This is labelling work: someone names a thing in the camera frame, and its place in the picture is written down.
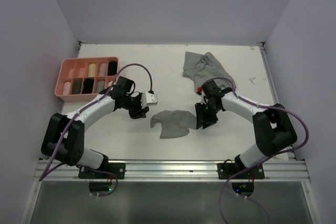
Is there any olive rolled cloth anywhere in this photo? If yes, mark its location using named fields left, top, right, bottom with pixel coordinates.
left=71, top=80, right=82, bottom=94

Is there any beige navy-trimmed underwear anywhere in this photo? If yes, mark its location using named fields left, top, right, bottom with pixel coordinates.
left=88, top=63, right=97, bottom=77

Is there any pink divided storage tray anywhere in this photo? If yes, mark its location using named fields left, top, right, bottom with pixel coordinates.
left=55, top=57, right=120, bottom=102

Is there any grey rolled cloth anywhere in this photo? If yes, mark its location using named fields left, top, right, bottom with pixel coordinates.
left=96, top=80, right=105, bottom=93

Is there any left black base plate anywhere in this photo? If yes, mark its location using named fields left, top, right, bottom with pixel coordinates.
left=78, top=162, right=126, bottom=179

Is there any black rolled cloth front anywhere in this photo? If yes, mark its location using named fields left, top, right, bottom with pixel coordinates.
left=82, top=78, right=94, bottom=94

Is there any aluminium mounting rail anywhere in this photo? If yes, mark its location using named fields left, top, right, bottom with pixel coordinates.
left=33, top=158, right=311, bottom=183

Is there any black rolled cloth back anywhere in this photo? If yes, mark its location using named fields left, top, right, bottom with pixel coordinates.
left=108, top=61, right=118, bottom=76

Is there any black rolled cloth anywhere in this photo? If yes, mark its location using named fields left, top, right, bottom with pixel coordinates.
left=108, top=61, right=118, bottom=76
left=82, top=78, right=94, bottom=94

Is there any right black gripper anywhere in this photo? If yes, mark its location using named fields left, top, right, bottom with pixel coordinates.
left=195, top=100, right=221, bottom=127

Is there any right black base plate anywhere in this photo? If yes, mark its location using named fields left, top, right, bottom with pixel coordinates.
left=217, top=159, right=265, bottom=179

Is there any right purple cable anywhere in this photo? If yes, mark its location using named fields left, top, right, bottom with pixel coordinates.
left=204, top=77, right=309, bottom=224

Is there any grey striped underwear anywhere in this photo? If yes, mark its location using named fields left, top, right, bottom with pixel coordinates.
left=183, top=51, right=236, bottom=92

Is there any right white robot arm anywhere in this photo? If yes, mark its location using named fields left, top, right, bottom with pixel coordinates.
left=195, top=80, right=297, bottom=178

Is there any plain grey underwear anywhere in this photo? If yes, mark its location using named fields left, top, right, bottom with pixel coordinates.
left=150, top=110, right=196, bottom=139

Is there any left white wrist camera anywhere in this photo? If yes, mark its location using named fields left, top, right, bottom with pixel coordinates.
left=141, top=92, right=158, bottom=108

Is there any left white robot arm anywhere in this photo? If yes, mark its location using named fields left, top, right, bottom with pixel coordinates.
left=41, top=77, right=157, bottom=178

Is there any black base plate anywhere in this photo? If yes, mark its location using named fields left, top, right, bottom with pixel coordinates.
left=217, top=159, right=265, bottom=179
left=78, top=162, right=126, bottom=179

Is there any beige rolled cloth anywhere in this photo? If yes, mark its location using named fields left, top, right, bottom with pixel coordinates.
left=98, top=63, right=108, bottom=77

